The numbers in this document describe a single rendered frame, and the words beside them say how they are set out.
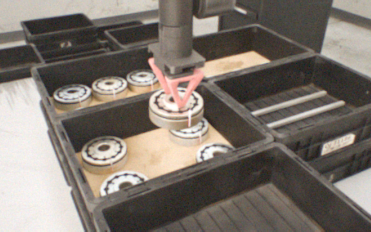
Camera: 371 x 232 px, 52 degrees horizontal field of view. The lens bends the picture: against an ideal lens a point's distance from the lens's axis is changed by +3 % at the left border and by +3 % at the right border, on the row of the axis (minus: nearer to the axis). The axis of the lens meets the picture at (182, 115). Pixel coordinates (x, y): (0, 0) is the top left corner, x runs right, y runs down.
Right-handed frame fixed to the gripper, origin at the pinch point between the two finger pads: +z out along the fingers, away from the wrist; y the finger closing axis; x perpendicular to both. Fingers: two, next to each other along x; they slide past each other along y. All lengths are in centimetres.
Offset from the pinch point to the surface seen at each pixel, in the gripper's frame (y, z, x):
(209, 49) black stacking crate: 51, 17, -38
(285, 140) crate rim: -7.9, 12.1, -22.2
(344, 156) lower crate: -7.8, 23.9, -42.9
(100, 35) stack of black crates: 198, 65, -38
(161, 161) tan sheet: 7.5, 21.7, -0.2
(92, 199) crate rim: -7.0, 11.7, 19.1
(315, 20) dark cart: 124, 49, -165
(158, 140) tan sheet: 15.3, 21.8, -2.7
